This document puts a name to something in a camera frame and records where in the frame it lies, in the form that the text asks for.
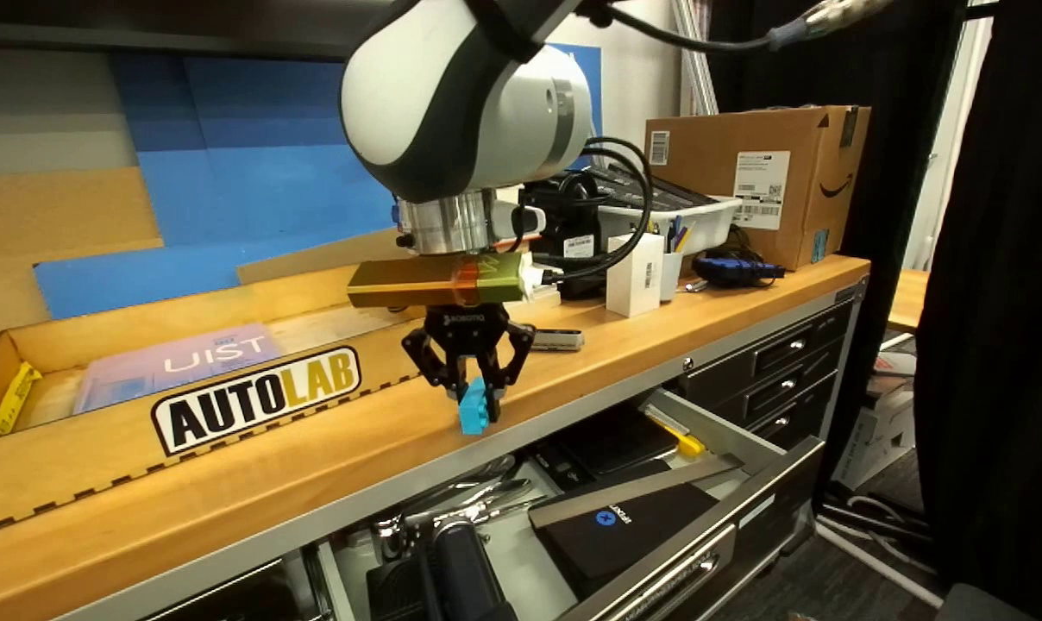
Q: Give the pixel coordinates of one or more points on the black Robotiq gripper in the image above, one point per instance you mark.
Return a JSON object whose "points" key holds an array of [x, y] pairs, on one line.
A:
{"points": [[471, 323]]}

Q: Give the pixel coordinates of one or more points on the blue toy block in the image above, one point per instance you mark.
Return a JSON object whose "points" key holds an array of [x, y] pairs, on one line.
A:
{"points": [[474, 412]]}

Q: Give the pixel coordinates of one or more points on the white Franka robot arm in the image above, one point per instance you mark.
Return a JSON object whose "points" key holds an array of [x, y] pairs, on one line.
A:
{"points": [[464, 106]]}

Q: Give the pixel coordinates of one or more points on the grey metal open drawer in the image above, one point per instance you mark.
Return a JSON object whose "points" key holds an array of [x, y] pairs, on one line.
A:
{"points": [[704, 485]]}

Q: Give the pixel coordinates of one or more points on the black drawer cabinet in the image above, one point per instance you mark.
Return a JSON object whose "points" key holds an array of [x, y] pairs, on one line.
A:
{"points": [[792, 367]]}

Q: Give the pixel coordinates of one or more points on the small silver metal box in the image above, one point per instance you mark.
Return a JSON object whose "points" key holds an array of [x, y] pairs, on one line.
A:
{"points": [[561, 339]]}

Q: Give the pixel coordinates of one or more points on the black device with label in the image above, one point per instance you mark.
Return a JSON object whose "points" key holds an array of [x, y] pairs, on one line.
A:
{"points": [[567, 236]]}

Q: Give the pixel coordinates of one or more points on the small white box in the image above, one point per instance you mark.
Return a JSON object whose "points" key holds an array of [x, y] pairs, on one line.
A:
{"points": [[638, 279]]}

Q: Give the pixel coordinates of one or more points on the black cylinder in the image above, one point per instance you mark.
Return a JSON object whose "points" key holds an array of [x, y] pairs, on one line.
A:
{"points": [[464, 576]]}

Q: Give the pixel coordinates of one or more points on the black book blue logo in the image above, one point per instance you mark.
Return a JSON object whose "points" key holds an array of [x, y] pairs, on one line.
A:
{"points": [[630, 528]]}

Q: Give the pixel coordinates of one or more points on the white plastic bin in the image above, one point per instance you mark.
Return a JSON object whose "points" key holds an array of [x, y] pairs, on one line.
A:
{"points": [[680, 218]]}

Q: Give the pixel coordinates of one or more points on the wooden AUTOLAB tray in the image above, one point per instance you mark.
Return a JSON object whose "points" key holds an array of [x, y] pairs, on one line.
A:
{"points": [[221, 425]]}

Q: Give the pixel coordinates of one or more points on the blue black round object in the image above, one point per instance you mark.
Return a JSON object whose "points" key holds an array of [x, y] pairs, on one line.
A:
{"points": [[737, 271]]}

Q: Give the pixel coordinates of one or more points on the blue foam board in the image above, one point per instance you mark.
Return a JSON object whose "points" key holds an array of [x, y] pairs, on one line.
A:
{"points": [[258, 175]]}

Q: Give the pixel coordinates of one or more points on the purple UIST booklet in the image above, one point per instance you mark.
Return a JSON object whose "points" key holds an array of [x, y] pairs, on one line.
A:
{"points": [[180, 363]]}

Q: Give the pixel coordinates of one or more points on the brown cardboard shipping box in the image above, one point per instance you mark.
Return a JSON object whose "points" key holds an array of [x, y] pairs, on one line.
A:
{"points": [[773, 175]]}

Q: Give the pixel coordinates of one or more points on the yellow flat item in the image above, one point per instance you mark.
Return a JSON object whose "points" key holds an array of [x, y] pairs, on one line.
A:
{"points": [[12, 401]]}

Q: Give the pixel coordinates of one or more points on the black curtain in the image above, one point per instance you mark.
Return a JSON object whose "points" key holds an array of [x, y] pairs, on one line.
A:
{"points": [[992, 300]]}

